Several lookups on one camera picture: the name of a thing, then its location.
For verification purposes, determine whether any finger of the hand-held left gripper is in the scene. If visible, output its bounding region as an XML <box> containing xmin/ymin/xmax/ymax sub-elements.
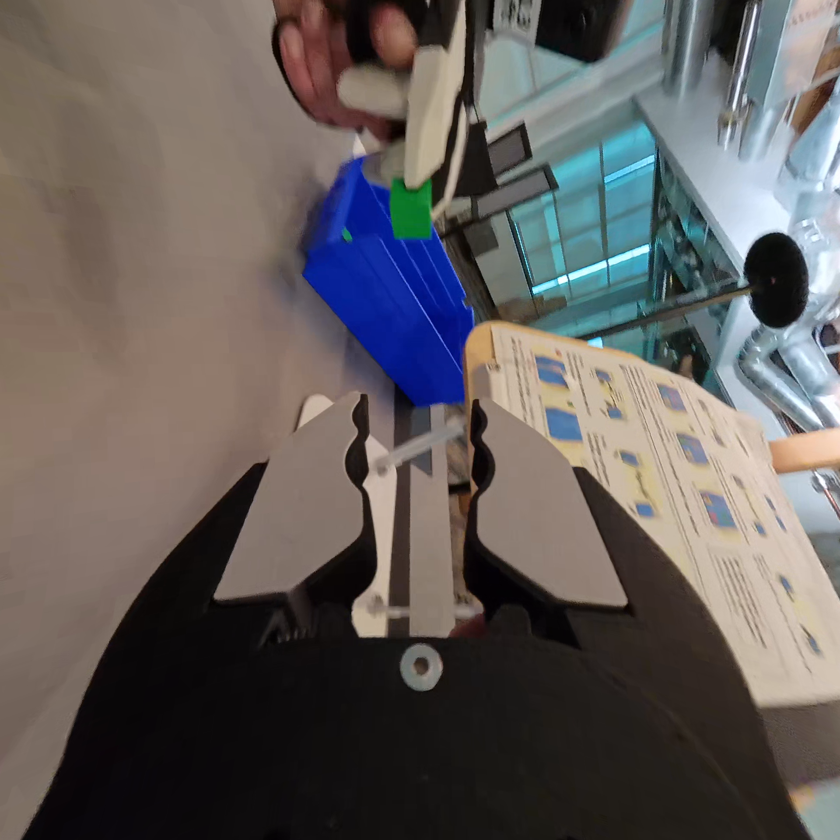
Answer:
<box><xmin>365</xmin><ymin>43</ymin><xmax>469</xmax><ymax>191</ymax></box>
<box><xmin>430</xmin><ymin>97</ymin><xmax>496</xmax><ymax>221</ymax></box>

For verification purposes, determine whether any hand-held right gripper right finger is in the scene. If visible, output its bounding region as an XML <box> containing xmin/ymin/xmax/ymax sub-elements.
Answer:
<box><xmin>463</xmin><ymin>397</ymin><xmax>629</xmax><ymax>631</ymax></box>

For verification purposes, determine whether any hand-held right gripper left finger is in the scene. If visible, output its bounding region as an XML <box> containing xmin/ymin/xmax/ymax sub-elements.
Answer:
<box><xmin>213</xmin><ymin>392</ymin><xmax>378</xmax><ymax>634</ymax></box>

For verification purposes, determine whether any blue plastic bin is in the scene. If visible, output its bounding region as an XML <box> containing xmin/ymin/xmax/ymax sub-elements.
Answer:
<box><xmin>302</xmin><ymin>156</ymin><xmax>475</xmax><ymax>406</ymax></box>

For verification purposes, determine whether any person's left hand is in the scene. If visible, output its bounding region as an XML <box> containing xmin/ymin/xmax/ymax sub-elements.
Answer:
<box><xmin>272</xmin><ymin>0</ymin><xmax>422</xmax><ymax>133</ymax></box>

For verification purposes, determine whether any printed instruction sheet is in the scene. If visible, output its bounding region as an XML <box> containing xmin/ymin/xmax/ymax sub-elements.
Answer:
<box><xmin>489</xmin><ymin>326</ymin><xmax>834</xmax><ymax>703</ymax></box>

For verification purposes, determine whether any black round pad on rod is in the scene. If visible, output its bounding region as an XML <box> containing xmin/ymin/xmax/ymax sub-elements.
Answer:
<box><xmin>630</xmin><ymin>231</ymin><xmax>811</xmax><ymax>330</ymax></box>

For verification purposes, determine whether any silver ventilation duct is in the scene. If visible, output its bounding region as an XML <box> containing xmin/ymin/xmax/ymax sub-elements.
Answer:
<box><xmin>735</xmin><ymin>320</ymin><xmax>840</xmax><ymax>435</ymax></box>

